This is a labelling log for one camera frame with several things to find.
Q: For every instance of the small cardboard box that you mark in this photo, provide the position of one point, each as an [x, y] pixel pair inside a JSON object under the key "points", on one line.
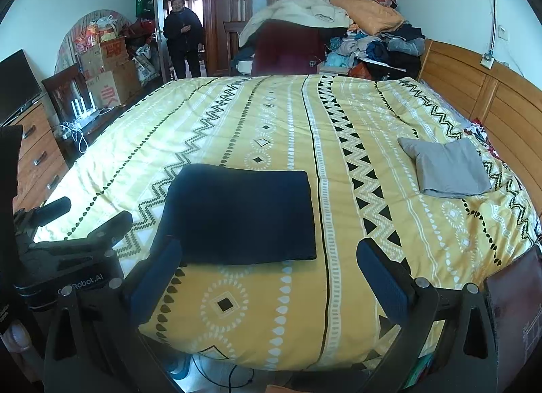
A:
{"points": [[103, 56]]}

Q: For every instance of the round floral table top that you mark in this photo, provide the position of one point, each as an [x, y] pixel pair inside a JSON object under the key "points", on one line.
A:
{"points": [[74, 29]]}

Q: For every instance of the dark wooden desk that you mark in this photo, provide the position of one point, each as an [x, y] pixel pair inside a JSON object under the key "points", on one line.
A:
{"points": [[106, 122]]}

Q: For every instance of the white plastic bag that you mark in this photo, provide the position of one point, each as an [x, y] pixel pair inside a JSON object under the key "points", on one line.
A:
{"points": [[106, 22]]}

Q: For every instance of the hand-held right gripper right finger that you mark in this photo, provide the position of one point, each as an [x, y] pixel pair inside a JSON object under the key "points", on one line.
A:
{"points": [[381, 278]]}

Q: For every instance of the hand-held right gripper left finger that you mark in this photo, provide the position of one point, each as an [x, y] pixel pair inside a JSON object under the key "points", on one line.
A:
{"points": [[156, 278]]}

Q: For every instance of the dark wooden chair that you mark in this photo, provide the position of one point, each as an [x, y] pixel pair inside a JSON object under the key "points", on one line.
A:
{"points": [[55, 88]]}

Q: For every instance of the person's left hand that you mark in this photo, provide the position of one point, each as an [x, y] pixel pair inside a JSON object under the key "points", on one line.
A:
{"points": [[20, 333]]}

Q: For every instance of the dark blue denim pants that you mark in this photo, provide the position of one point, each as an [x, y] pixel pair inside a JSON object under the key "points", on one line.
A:
{"points": [[237, 215]]}

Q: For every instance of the orange quilt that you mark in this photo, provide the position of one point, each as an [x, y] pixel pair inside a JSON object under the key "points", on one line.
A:
{"points": [[368, 14]]}

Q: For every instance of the white wall outlet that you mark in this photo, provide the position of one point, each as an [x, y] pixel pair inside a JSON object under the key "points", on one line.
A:
{"points": [[501, 31], [487, 60]]}

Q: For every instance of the grey folded cloth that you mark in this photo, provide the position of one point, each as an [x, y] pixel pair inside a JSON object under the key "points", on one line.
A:
{"points": [[449, 168]]}

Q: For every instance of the red floral pillow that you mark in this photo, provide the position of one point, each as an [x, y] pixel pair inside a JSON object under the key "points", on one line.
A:
{"points": [[487, 134]]}

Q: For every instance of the wooden headboard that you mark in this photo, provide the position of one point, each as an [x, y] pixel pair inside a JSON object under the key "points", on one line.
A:
{"points": [[508, 96]]}

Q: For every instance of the printed plastic bag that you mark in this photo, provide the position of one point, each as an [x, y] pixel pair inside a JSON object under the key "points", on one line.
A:
{"points": [[146, 62]]}

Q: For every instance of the wooden dresser with drawers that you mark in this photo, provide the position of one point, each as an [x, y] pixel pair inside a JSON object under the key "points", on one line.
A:
{"points": [[38, 151]]}

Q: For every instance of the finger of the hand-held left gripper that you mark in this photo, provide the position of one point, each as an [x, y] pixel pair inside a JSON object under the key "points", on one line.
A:
{"points": [[110, 225], [51, 211]]}

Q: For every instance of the pile of mixed clothes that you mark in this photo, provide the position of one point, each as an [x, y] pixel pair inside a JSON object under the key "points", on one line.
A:
{"points": [[381, 50]]}

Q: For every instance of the red yellow gift box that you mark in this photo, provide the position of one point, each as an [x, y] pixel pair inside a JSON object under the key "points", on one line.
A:
{"points": [[91, 37]]}

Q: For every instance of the black television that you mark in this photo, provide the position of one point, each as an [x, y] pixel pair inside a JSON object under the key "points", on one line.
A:
{"points": [[17, 84]]}

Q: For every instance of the white round appliance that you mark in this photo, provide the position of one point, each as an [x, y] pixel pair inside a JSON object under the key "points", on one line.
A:
{"points": [[244, 67]]}

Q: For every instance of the white router with antennas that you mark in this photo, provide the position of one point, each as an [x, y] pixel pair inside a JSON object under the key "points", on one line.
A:
{"points": [[82, 109]]}

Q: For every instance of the yellow patterned blanket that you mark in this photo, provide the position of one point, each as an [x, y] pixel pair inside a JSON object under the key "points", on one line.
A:
{"points": [[271, 130]]}

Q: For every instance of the maroon cloth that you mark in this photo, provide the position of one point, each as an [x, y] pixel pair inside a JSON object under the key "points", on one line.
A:
{"points": [[288, 50]]}

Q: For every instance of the green bag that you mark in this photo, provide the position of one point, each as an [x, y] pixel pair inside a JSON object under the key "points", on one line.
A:
{"points": [[144, 3]]}

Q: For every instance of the large cardboard box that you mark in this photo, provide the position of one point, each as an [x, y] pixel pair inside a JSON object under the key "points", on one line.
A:
{"points": [[114, 88]]}

